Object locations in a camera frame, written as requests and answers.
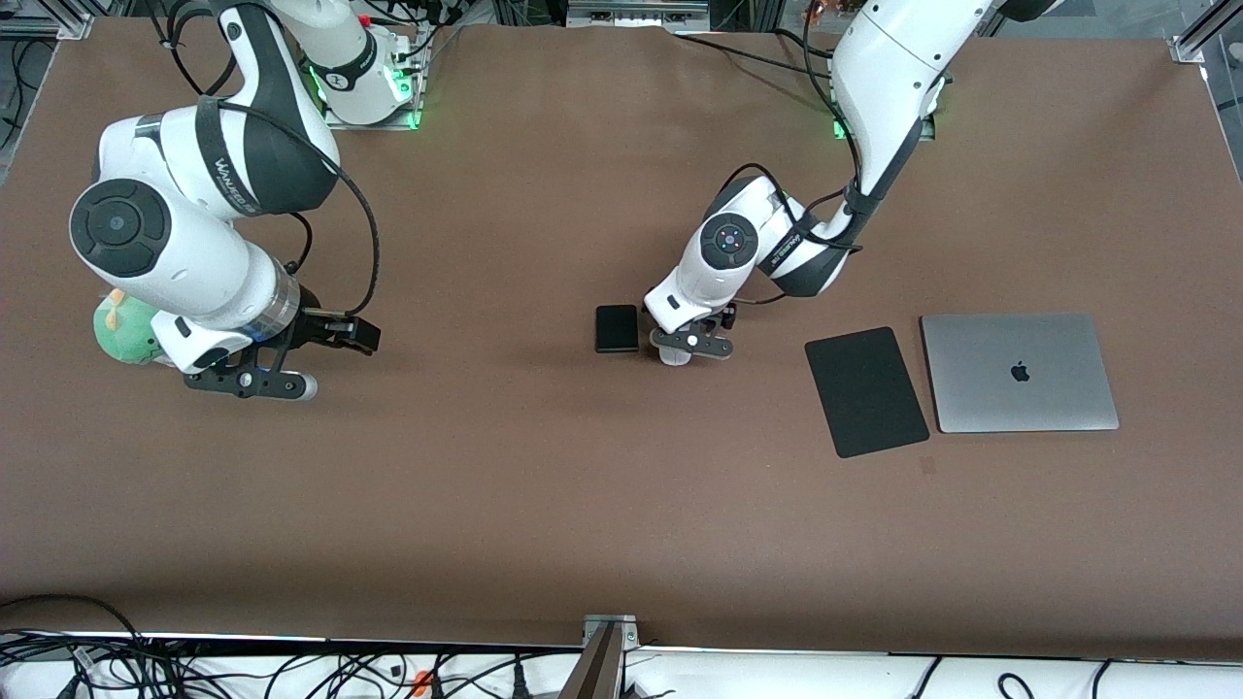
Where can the orange plug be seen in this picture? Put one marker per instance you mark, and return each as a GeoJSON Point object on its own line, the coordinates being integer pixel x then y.
{"type": "Point", "coordinates": [420, 682]}

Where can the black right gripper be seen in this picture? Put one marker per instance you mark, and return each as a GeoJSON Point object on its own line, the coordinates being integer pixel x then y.
{"type": "Point", "coordinates": [318, 326]}

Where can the white computer mouse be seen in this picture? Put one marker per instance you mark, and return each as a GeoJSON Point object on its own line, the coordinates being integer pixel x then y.
{"type": "Point", "coordinates": [675, 359]}

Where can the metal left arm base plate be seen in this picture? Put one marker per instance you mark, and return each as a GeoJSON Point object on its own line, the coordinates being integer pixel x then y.
{"type": "Point", "coordinates": [929, 131]}

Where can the aluminium frame corner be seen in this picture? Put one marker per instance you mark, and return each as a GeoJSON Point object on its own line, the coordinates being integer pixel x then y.
{"type": "Point", "coordinates": [68, 24]}
{"type": "Point", "coordinates": [1199, 39]}

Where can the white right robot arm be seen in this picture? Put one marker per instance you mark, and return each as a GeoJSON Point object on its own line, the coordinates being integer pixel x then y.
{"type": "Point", "coordinates": [175, 252]}

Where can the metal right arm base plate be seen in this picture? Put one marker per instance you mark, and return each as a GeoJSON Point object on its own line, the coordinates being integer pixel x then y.
{"type": "Point", "coordinates": [369, 126]}

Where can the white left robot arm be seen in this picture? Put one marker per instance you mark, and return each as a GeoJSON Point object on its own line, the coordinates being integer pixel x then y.
{"type": "Point", "coordinates": [893, 78]}

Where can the silver laptop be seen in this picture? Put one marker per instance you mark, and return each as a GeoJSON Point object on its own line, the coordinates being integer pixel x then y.
{"type": "Point", "coordinates": [1020, 374]}

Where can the black phone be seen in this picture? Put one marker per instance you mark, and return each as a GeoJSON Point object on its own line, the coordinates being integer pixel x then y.
{"type": "Point", "coordinates": [617, 328]}

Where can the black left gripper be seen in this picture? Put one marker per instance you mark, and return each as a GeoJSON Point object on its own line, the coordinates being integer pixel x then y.
{"type": "Point", "coordinates": [728, 320]}

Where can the black mouse pad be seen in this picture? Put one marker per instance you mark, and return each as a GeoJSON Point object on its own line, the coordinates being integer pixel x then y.
{"type": "Point", "coordinates": [864, 393]}

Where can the colourful small toys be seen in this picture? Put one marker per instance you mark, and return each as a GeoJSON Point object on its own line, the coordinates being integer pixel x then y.
{"type": "Point", "coordinates": [825, 10]}

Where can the grey metal box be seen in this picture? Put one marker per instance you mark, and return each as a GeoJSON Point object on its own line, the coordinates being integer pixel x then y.
{"type": "Point", "coordinates": [631, 12]}

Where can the green dinosaur plush toy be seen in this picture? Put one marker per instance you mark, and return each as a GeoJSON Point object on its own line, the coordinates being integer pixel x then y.
{"type": "Point", "coordinates": [121, 335]}

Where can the metal frame bracket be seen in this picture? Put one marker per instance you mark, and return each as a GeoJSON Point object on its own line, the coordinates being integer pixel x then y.
{"type": "Point", "coordinates": [612, 631]}

